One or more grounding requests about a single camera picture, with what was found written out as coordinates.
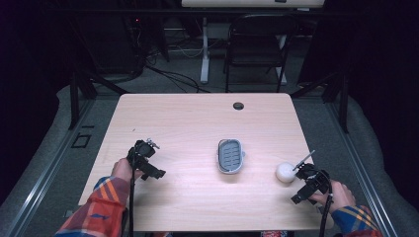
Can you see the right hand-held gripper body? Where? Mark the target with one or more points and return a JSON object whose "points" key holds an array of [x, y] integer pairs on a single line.
{"points": [[311, 184]]}

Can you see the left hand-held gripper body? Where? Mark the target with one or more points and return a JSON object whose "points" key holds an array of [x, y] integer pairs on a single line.
{"points": [[144, 157]]}

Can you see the round white soap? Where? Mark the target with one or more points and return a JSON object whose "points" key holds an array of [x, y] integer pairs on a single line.
{"points": [[285, 172]]}

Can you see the person's left hand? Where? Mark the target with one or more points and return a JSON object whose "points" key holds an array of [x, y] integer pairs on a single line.
{"points": [[123, 170]]}

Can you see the person's right hand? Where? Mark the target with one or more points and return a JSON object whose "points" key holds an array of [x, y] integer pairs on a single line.
{"points": [[340, 196]]}

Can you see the person's red patterned clothing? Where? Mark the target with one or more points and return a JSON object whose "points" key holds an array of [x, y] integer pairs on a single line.
{"points": [[274, 234]]}

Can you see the black metal stand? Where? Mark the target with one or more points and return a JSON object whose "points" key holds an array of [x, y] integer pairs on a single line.
{"points": [[80, 95], [339, 98]]}

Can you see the grey soap dish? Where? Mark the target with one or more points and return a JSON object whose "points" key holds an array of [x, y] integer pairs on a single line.
{"points": [[230, 156]]}

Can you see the black table grommet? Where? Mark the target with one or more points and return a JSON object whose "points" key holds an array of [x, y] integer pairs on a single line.
{"points": [[238, 106]]}

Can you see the black computer tower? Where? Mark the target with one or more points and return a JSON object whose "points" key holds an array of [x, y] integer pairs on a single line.
{"points": [[112, 42]]}

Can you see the white desk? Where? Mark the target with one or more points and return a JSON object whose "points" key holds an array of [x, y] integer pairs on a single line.
{"points": [[205, 49]]}

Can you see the black folding chair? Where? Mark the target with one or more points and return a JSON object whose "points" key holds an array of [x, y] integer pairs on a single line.
{"points": [[260, 49]]}

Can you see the aluminium floor rail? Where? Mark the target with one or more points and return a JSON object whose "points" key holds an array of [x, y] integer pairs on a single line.
{"points": [[359, 164], [49, 171]]}

